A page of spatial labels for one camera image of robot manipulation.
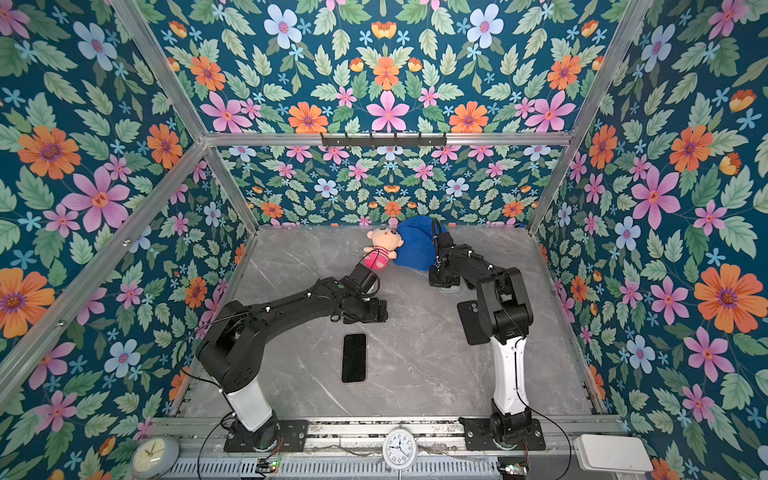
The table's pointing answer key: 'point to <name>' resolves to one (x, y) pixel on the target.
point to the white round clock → (400, 449)
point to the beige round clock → (154, 457)
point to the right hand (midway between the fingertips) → (438, 280)
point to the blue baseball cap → (417, 249)
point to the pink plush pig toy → (386, 241)
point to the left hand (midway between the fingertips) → (383, 312)
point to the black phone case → (469, 315)
